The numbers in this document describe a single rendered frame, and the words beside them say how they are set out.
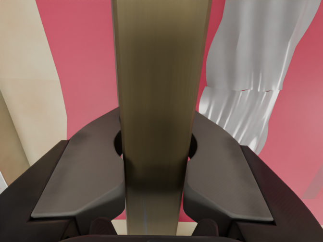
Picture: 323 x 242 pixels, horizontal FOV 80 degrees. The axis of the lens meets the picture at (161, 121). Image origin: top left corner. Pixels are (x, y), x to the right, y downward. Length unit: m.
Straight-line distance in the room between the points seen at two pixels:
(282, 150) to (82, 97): 0.22
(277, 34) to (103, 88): 0.15
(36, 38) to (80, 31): 0.04
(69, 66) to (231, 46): 0.14
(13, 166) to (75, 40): 0.14
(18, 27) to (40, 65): 0.03
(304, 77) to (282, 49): 0.04
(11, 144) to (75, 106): 0.08
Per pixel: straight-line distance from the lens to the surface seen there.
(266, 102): 0.21
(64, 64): 0.19
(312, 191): 0.33
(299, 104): 0.23
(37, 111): 0.22
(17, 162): 0.25
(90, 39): 0.18
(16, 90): 0.22
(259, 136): 0.22
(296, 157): 0.27
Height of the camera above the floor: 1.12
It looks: 60 degrees down
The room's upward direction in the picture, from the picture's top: 178 degrees clockwise
